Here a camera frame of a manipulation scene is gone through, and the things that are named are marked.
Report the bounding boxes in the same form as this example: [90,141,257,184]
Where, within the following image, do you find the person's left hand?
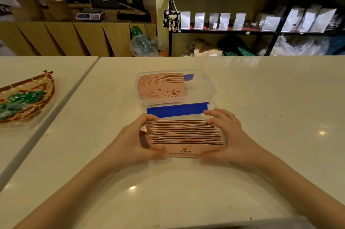
[106,114,169,174]

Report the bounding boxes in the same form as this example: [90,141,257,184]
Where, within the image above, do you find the person's right hand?
[199,109,267,171]

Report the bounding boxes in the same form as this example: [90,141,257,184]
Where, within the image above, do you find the stack of pink coffee packets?
[145,120,225,159]
[138,72,186,102]

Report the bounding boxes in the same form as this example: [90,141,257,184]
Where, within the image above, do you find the person's left forearm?
[13,146,122,229]

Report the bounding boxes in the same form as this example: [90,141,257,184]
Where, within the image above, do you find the person's right forearm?
[255,150,345,229]

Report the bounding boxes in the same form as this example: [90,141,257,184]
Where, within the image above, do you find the long blue container latch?
[147,102,210,118]

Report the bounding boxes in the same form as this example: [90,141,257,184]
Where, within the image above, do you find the clear plastic container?
[134,69,218,119]

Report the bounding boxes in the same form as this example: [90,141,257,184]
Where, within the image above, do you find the clear bag with green contents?
[130,26,161,57]

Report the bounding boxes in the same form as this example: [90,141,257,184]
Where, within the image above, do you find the dark green bag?
[218,35,256,57]

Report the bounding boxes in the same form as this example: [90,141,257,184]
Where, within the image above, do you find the woven bamboo basket tray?
[0,70,56,125]

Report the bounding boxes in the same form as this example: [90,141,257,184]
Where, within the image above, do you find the cow print tote bag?
[162,9,181,31]

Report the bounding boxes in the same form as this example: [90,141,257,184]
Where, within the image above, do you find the row of silver pouches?
[180,8,337,33]

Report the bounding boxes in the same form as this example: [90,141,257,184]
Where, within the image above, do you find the wooden counter cabinet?
[0,21,157,57]

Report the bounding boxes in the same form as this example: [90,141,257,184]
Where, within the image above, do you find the clear crumpled plastic bags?
[270,35,330,56]

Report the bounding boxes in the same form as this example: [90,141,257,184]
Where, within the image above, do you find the black heat sealer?
[116,2,151,22]

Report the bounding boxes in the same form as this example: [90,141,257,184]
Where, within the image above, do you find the pile of green wrapped candies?
[0,90,46,122]

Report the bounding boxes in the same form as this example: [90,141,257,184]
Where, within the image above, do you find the digital kitchen scale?
[76,9,106,20]

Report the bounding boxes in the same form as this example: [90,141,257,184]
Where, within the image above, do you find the black box appliance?
[89,0,127,10]

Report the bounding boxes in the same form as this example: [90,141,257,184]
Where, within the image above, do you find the brown kraft paper bag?
[10,0,45,22]
[40,0,74,21]

